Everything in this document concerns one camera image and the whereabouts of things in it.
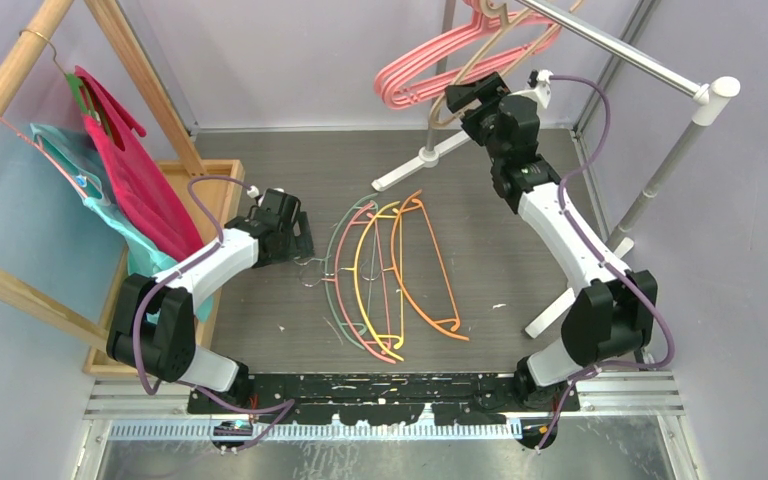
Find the thin pink wire hanger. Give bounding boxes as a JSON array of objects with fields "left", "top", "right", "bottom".
[{"left": 337, "top": 226, "right": 363, "bottom": 327}]

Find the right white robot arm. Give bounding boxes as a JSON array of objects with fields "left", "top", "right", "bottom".
[{"left": 445, "top": 73, "right": 657, "bottom": 411}]

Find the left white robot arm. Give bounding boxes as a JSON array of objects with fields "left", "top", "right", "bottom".
[{"left": 106, "top": 189, "right": 314, "bottom": 413}]

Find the wooden clothes rack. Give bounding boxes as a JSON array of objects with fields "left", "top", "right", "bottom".
[{"left": 0, "top": 0, "right": 208, "bottom": 351}]

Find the beige plastic hanger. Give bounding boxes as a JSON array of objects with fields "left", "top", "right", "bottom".
[{"left": 428, "top": 1, "right": 562, "bottom": 130}]

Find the thick pink plastic hanger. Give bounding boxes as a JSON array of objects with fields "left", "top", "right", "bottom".
[{"left": 373, "top": 0, "right": 558, "bottom": 101}]

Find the yellow wire hanger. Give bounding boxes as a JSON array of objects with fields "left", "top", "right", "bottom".
[{"left": 347, "top": 200, "right": 405, "bottom": 364}]

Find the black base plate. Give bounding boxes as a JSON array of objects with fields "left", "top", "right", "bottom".
[{"left": 219, "top": 372, "right": 567, "bottom": 426}]

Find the green wire hanger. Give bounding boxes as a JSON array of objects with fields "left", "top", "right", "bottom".
[{"left": 294, "top": 193, "right": 378, "bottom": 350}]

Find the green hanger on rack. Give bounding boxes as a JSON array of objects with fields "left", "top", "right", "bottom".
[{"left": 18, "top": 28, "right": 119, "bottom": 143}]

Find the pink hanger on wooden rack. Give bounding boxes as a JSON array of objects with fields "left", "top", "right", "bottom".
[{"left": 0, "top": 115, "right": 114, "bottom": 205}]

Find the teal garment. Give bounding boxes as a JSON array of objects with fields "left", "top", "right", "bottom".
[{"left": 29, "top": 122, "right": 216, "bottom": 324}]

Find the red garment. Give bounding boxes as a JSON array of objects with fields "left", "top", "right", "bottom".
[{"left": 74, "top": 66, "right": 204, "bottom": 262}]

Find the metal clothes rack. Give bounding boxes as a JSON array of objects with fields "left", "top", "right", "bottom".
[{"left": 369, "top": 0, "right": 742, "bottom": 339}]

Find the wooden tray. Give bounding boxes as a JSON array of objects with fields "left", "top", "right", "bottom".
[{"left": 83, "top": 159, "right": 244, "bottom": 378}]

